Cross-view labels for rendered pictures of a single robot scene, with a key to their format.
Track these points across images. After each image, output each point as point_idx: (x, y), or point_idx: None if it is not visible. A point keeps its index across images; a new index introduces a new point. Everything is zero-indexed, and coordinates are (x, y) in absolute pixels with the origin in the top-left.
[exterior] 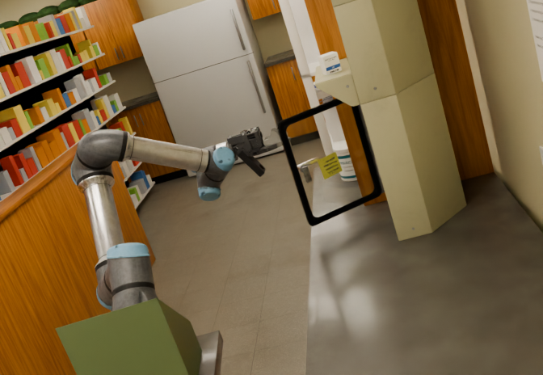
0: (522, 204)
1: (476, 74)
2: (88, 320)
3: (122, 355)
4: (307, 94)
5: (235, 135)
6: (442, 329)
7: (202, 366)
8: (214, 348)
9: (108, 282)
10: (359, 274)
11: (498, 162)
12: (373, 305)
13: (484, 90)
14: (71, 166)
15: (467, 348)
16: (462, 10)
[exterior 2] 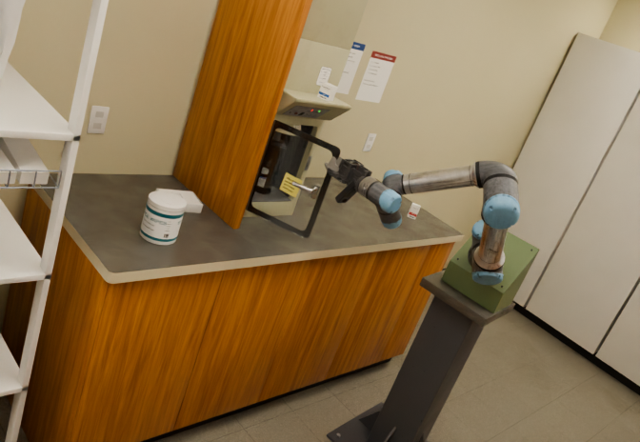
0: None
1: (175, 97)
2: (521, 240)
3: None
4: (73, 167)
5: (363, 168)
6: (361, 207)
7: None
8: (434, 274)
9: None
10: (335, 228)
11: (165, 170)
12: (359, 223)
13: (190, 108)
14: (519, 208)
15: (368, 203)
16: (191, 42)
